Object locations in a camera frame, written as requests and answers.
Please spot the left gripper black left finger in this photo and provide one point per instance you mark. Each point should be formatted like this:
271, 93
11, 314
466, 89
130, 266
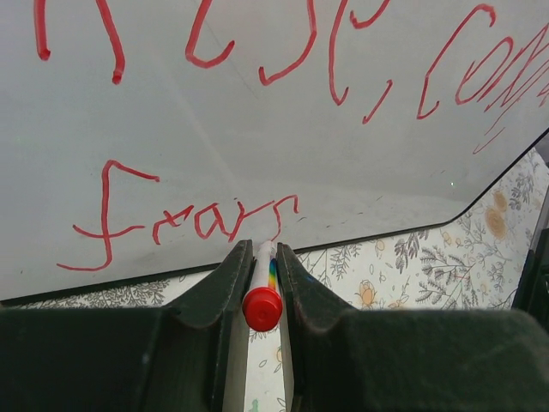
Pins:
190, 355

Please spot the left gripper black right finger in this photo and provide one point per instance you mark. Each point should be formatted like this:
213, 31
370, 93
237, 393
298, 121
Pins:
340, 358

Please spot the white marker pen red end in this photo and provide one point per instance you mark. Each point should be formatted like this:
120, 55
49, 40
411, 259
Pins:
262, 304

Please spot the white whiteboard black frame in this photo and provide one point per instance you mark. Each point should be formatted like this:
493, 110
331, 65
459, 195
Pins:
141, 137

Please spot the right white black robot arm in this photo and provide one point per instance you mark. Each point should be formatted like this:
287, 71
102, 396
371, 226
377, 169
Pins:
532, 292

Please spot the floral patterned table mat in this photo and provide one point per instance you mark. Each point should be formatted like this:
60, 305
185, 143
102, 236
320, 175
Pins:
473, 262

